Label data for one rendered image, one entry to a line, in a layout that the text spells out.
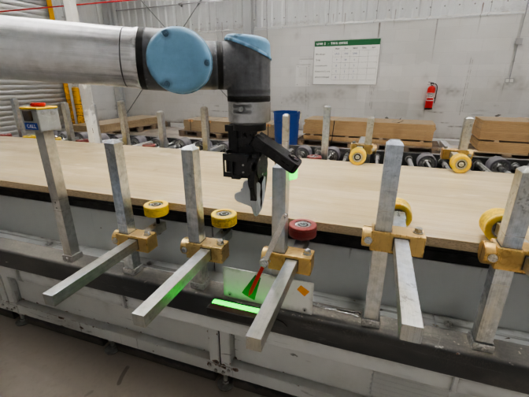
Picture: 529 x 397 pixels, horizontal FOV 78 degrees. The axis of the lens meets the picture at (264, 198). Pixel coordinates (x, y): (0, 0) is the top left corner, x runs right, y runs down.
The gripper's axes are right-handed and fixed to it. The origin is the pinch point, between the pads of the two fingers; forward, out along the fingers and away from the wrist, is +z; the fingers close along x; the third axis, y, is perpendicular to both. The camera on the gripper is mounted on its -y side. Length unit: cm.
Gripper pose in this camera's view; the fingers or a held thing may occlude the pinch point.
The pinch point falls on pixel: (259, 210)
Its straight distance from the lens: 76.0
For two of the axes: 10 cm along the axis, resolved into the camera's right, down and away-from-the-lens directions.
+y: -9.5, -1.1, 3.0
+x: -3.2, 3.3, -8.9
